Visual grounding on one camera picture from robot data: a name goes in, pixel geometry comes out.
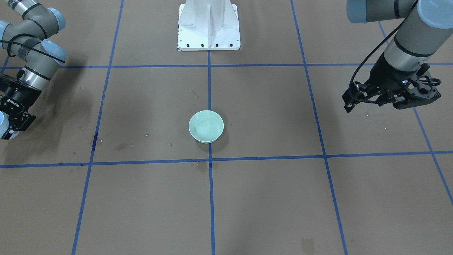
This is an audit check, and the light blue paper cup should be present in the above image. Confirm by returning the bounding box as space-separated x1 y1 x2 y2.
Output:
0 111 10 137

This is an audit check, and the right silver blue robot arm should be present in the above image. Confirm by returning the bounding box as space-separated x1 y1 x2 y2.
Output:
0 0 67 140

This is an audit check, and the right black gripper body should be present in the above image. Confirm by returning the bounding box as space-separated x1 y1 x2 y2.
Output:
0 76 41 132

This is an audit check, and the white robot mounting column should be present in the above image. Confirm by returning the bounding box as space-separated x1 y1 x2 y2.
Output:
177 0 241 51

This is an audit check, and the mint green ceramic bowl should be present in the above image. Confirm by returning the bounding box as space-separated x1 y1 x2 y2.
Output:
188 110 224 144

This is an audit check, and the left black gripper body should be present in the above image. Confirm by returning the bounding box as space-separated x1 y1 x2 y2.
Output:
342 57 421 106

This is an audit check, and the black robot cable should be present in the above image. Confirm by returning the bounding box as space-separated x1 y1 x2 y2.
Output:
348 0 422 104

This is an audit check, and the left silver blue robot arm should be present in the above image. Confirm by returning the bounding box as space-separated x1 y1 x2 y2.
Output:
342 0 453 113

